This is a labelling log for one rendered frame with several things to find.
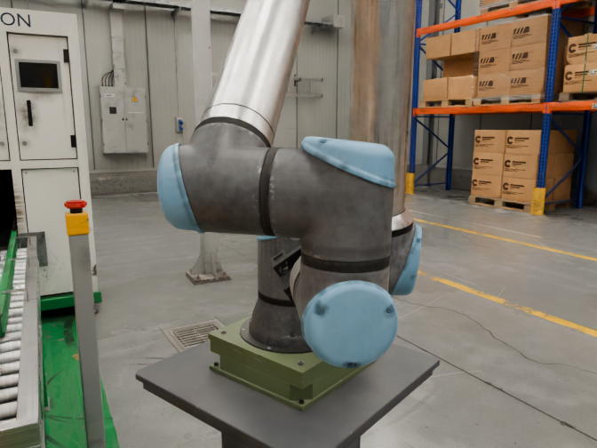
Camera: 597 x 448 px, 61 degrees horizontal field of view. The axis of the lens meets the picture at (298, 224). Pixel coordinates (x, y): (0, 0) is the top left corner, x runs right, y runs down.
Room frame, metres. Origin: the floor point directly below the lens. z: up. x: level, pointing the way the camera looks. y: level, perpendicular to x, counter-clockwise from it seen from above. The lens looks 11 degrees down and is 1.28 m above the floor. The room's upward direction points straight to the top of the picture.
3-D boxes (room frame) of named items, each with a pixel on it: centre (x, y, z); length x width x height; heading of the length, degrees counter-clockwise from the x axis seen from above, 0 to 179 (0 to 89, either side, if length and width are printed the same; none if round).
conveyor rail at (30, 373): (2.11, 1.17, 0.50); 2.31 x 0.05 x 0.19; 27
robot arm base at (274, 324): (1.07, 0.01, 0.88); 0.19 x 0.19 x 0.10
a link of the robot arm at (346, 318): (0.50, -0.05, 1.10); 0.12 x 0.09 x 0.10; 6
